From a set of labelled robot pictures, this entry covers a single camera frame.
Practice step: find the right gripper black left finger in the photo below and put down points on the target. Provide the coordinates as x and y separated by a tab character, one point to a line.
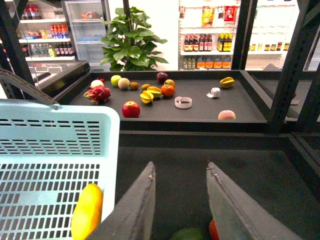
132	217

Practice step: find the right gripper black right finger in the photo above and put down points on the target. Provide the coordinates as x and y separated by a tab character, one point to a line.
237	215

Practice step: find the yellow mango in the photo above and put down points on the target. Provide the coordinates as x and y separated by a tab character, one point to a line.
87	214

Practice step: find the light blue plastic basket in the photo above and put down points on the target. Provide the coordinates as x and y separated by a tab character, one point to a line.
48	154

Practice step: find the grey basket handle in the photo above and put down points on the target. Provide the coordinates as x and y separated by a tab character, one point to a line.
29	89

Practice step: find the green red mango small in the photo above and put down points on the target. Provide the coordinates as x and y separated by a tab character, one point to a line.
170	82

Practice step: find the green avocado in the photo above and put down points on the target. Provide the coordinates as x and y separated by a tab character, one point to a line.
190	233

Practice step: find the peach at tray front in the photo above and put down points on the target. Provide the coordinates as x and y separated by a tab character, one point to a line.
226	115

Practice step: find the red apple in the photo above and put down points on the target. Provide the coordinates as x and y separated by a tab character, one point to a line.
131	109

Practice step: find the yellow starfruit pair front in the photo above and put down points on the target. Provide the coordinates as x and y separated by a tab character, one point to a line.
146	97

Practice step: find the black fruit display tray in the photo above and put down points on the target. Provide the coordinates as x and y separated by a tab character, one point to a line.
189	109

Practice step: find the pink dragon fruit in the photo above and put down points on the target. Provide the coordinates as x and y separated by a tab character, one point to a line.
98	94

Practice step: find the brown kiwi right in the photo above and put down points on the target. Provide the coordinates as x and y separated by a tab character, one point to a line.
144	87

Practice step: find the brown kiwi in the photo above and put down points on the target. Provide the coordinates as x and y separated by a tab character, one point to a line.
144	87
134	86

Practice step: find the orange persimmon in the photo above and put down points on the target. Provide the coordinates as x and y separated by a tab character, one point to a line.
167	90

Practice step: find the brown kiwi left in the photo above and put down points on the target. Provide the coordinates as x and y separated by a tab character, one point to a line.
134	86

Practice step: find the yellow starfruit far right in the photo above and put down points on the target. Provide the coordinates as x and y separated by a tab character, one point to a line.
227	82

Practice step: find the peach near green apple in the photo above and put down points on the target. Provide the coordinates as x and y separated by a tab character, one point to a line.
123	83

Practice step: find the green apple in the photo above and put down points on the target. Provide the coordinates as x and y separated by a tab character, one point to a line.
115	79

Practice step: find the white onion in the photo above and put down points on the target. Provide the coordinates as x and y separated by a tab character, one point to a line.
96	83

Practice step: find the dark purple fruit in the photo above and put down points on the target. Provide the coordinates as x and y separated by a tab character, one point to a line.
161	77

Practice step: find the glass top freezer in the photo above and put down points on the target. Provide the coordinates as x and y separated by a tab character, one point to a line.
53	77

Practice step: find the green potted plant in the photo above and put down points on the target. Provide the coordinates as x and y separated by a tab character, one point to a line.
130	44

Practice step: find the black shelf upright post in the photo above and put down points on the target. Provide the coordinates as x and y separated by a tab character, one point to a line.
9	21

